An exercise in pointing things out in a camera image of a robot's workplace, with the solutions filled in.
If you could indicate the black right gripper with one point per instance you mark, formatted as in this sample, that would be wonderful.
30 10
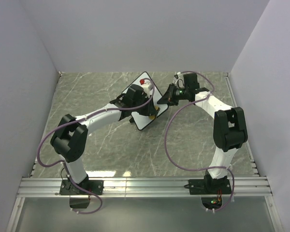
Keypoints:
168 98

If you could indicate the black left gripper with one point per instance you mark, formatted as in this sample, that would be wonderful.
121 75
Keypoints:
150 109

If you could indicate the small black-framed whiteboard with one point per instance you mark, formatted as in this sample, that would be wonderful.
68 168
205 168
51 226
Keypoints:
140 121

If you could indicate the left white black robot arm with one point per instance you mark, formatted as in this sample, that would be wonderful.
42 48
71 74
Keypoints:
70 139

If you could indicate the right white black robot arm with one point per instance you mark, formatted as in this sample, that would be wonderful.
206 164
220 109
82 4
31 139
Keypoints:
229 131

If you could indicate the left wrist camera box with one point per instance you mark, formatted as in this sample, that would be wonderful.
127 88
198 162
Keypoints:
139 91

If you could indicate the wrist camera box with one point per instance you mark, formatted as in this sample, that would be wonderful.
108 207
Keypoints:
139 91
191 81

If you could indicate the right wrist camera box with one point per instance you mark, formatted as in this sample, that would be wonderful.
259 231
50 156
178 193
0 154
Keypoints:
191 81

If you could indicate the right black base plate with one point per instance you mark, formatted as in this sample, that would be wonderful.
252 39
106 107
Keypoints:
207 187

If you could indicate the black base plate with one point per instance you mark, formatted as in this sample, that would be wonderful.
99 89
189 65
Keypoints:
207 187
68 188

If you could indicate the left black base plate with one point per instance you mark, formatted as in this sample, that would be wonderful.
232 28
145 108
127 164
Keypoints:
68 188

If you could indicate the aluminium mounting rail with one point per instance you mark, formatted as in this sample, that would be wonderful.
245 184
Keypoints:
125 187

